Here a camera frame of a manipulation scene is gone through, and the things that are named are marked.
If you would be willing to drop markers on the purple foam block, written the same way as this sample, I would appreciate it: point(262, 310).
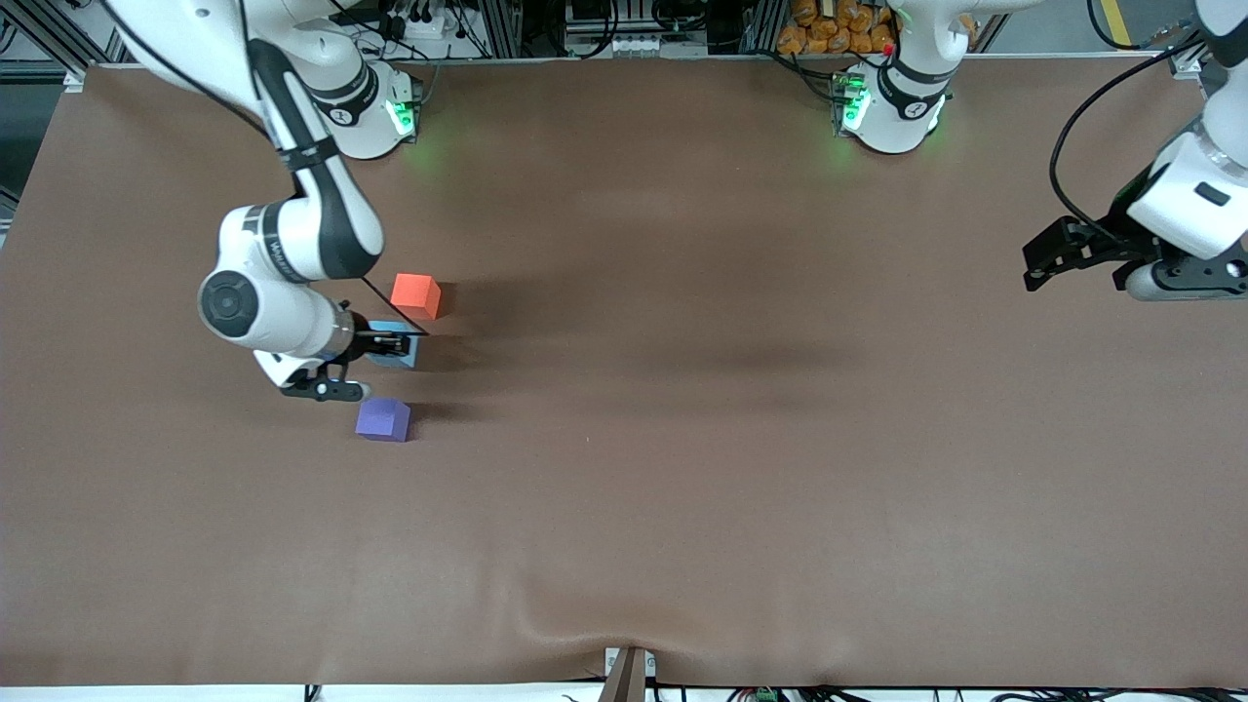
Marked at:
point(380, 419)

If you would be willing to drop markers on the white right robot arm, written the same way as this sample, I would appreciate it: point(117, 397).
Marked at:
point(283, 322)

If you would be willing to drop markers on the orange foam block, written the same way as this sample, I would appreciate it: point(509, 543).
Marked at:
point(414, 295)

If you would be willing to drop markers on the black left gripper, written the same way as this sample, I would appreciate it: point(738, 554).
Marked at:
point(1111, 234)

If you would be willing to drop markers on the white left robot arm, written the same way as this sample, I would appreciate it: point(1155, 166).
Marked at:
point(897, 107)

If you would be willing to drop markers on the aluminium frame post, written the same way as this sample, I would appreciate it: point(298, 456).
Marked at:
point(499, 29)

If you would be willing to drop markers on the light blue foam block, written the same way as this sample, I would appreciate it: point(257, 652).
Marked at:
point(402, 361)

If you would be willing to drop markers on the aluminium frame corner bracket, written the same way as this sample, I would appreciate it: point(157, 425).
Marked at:
point(1183, 64)
point(73, 80)

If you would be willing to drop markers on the brown table mat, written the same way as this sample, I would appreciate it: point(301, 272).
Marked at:
point(682, 487)

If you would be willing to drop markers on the orange packets pile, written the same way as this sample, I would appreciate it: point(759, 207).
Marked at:
point(838, 27)

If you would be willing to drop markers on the white terminal strip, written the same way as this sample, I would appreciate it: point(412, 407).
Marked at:
point(634, 45)

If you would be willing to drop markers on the white power strip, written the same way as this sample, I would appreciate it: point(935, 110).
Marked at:
point(439, 27)

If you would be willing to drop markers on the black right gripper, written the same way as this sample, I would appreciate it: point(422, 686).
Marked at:
point(365, 340)

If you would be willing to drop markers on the green plug connector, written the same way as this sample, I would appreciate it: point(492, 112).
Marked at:
point(765, 695)

